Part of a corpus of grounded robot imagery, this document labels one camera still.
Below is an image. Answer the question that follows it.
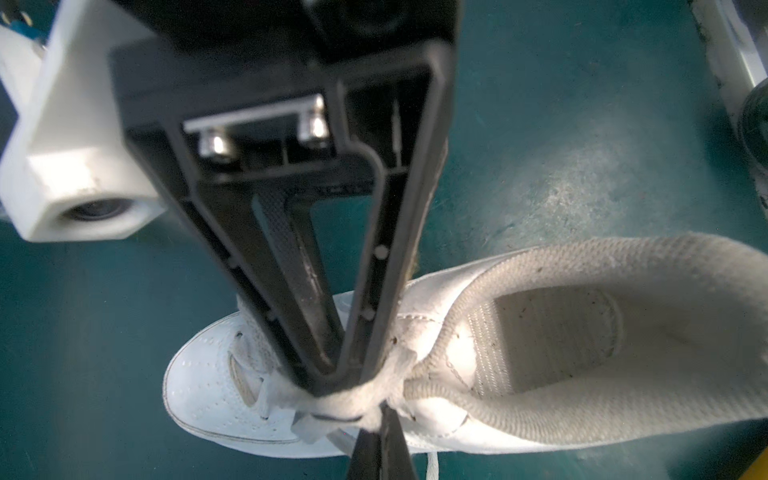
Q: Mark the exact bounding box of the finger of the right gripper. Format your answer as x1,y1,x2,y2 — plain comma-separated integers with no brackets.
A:
335,41,455,387
161,173,348,396

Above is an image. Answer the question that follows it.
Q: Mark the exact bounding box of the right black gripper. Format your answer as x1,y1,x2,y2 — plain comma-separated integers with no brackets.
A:
110,1,462,186

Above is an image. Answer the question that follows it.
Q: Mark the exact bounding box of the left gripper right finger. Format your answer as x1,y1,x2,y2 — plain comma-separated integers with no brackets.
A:
379,405,418,480

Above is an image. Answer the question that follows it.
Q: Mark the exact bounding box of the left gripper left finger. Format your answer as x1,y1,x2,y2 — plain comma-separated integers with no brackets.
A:
346,430,381,480

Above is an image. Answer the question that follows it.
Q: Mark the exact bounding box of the white shoelace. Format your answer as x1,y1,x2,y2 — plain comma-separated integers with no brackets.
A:
227,329,442,480

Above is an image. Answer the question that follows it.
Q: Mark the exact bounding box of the white sneaker shoe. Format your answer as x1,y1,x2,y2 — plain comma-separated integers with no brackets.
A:
163,233,767,458

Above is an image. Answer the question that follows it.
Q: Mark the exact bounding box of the yellow plastic toy shovel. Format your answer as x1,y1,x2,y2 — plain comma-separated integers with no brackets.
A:
739,449,768,480

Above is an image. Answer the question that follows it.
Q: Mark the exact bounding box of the aluminium front rail base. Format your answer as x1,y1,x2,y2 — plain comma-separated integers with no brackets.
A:
689,1,767,130

